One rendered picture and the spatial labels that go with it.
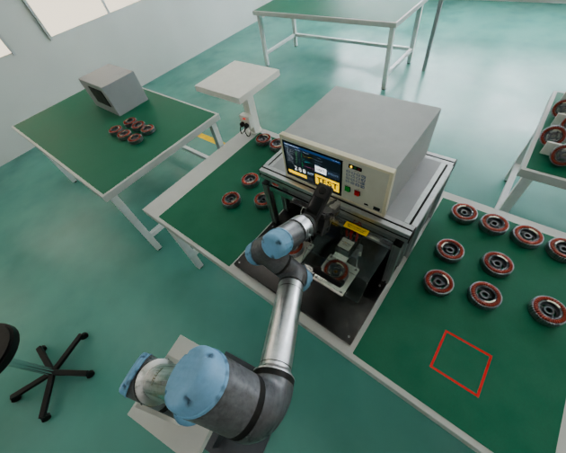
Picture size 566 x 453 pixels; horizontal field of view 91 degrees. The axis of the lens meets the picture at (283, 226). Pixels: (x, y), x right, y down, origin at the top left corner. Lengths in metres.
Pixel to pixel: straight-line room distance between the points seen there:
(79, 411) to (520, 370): 2.35
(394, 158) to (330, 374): 1.39
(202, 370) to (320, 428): 1.41
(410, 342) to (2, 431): 2.50
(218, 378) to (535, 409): 1.05
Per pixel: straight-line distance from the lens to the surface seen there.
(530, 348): 1.39
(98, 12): 5.48
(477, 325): 1.34
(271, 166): 1.25
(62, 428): 2.51
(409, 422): 1.95
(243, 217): 1.57
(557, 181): 2.02
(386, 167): 0.90
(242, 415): 0.59
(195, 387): 0.55
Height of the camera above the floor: 1.91
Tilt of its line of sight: 52 degrees down
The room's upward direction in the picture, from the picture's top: 13 degrees counter-clockwise
